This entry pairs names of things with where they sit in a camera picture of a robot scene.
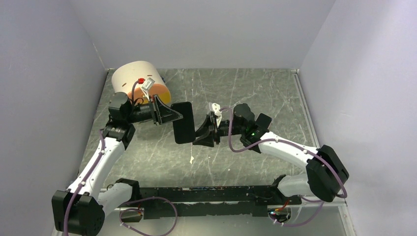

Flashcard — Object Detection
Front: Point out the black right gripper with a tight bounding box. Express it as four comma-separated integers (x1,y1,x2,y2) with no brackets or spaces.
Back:
192,115,244,147

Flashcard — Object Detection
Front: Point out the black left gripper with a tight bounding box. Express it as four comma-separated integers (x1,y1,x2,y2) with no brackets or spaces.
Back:
125,94,183,125

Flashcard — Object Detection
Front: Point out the black phone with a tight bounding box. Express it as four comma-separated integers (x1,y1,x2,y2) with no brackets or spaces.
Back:
171,101,196,144

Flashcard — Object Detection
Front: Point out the white cylindrical drawer box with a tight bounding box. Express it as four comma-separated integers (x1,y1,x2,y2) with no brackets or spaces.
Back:
111,60,171,104

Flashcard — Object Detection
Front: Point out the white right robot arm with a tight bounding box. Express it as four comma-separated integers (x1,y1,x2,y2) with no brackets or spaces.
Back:
193,103,349,204

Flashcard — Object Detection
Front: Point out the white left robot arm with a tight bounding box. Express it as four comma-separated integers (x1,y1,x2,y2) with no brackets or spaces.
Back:
52,92,183,236

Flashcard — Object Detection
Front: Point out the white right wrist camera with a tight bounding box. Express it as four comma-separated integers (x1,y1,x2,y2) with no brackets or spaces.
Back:
208,102,222,126

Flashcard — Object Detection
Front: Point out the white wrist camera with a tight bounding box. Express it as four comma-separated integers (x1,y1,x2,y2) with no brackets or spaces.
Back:
140,78,155,101
208,102,222,126

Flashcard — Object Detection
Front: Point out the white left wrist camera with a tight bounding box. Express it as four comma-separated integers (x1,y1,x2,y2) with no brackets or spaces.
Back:
140,78,155,101

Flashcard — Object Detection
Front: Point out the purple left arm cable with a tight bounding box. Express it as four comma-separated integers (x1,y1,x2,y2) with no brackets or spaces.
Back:
61,128,107,236

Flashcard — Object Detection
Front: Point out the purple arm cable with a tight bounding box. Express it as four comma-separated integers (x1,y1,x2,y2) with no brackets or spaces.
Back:
61,128,107,236
219,107,348,227

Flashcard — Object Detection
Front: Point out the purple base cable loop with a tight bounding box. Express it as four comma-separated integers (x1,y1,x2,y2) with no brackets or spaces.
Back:
119,197,178,236

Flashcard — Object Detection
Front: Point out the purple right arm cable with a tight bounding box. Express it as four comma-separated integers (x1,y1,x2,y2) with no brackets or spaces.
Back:
219,107,348,227

